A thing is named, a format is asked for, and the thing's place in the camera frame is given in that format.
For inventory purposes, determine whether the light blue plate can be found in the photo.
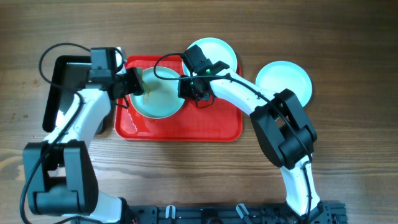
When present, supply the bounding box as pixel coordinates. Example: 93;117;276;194
130;67;185;119
255;61;313;107
188;37;239;75

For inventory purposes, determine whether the light blue plate bottom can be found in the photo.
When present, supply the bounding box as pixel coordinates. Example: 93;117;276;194
255;61;313;107

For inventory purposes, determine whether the green yellow sponge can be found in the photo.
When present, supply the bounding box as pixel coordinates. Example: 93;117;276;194
136;67;150;95

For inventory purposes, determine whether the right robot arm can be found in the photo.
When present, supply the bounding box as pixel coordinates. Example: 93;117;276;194
179;45;320;223

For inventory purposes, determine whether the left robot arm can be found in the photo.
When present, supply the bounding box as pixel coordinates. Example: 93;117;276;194
19;47;144;223

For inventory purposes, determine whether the red plastic tray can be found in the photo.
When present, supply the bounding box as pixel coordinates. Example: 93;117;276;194
114;55;243;143

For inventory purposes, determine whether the black rectangular water tray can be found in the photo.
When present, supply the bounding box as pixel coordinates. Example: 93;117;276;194
42;55;91;133

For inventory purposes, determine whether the light blue plate top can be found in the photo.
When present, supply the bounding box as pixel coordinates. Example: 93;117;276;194
188;37;239;75

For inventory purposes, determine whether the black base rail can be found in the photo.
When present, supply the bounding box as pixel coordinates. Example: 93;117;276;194
130;202;348;224

